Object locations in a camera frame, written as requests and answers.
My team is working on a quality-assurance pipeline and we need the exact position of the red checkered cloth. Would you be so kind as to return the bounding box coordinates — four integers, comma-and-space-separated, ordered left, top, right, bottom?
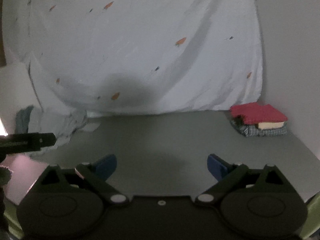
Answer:
229, 102, 288, 125

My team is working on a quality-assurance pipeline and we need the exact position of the blue plaid shirt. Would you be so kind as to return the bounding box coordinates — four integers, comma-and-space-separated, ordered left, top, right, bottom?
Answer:
230, 120, 287, 138

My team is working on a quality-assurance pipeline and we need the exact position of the grey crumpled garment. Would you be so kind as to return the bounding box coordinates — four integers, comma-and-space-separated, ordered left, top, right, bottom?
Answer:
15, 106, 100, 156

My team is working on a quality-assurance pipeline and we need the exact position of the beige folded garment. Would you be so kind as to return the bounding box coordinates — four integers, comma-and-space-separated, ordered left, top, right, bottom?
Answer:
257, 121, 285, 129

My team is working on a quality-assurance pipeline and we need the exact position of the white carrot-print bedsheet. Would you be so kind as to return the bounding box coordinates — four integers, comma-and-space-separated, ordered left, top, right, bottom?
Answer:
2, 0, 263, 115

